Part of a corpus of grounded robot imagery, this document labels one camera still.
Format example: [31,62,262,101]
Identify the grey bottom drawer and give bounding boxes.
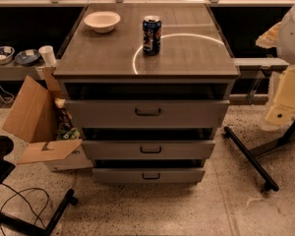
[92,168,205,184]

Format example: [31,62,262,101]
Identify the grey drawer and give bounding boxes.
[83,140,215,159]
[66,100,229,129]
[92,168,205,184]

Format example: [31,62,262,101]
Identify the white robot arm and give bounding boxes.
[256,4,295,126]

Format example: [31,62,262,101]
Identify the grey drawer cabinet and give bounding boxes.
[53,2,241,185]

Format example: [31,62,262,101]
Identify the grey middle drawer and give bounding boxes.
[83,140,215,159]

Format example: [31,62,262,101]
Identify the grey top drawer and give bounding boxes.
[66,100,229,129]

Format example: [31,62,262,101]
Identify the open cardboard box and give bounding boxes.
[2,76,92,171]

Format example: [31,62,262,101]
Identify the blue soda can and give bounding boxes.
[143,16,161,56]

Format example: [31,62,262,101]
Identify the snack bags in box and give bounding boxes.
[54,98,80,140]

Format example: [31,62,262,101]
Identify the white paper cup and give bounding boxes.
[38,45,57,67]

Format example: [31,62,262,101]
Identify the blue bowl on shelf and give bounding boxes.
[15,49,40,66]

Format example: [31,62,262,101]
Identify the grey low shelf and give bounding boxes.
[0,60,48,81]

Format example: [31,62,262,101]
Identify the black table leg base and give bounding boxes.
[224,120,295,192]

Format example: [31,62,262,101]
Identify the white patterned bowl on shelf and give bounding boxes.
[0,46,15,65]

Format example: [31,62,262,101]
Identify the black stand with wheels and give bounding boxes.
[0,189,78,236]

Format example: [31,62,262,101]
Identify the black cable on floor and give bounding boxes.
[0,182,51,236]

